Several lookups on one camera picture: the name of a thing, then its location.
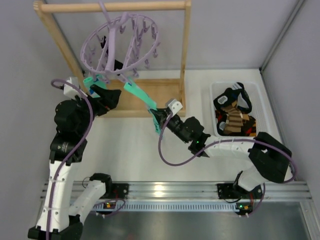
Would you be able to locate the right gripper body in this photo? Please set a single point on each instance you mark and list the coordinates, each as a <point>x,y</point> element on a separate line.
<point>162,116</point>

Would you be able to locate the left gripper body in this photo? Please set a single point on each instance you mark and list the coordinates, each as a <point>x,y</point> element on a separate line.
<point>100,100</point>

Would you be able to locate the teal patterned sock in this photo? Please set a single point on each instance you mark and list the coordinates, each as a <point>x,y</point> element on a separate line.
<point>150,104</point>
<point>98,80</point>

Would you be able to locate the brown cream striped sock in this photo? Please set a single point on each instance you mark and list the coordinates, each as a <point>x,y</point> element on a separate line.
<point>235,120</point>

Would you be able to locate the black sock grey blue marks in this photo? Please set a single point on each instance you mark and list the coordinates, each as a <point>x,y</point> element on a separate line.
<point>235,93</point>

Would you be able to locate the purple round clip hanger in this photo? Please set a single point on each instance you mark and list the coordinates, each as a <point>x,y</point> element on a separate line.
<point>121,45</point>

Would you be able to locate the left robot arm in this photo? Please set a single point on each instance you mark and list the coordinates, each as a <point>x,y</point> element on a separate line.
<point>60,220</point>

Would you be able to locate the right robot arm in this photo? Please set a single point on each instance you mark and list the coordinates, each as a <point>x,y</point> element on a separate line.
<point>269,158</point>

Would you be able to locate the black sock white stripes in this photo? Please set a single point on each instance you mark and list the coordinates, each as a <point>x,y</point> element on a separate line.
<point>221,128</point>

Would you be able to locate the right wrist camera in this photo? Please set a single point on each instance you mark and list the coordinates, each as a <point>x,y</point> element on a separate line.
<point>174,106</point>

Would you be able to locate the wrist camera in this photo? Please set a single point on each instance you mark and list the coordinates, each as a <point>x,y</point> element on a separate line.
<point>70,91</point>
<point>174,106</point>

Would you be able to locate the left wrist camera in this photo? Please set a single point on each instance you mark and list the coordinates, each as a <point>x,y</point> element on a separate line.
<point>70,91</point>

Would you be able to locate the wooden hanger rack frame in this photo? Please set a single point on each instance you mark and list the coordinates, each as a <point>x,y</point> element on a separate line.
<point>129,107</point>

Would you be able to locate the aluminium mounting rail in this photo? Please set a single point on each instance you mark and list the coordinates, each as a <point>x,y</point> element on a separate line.
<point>181,197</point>

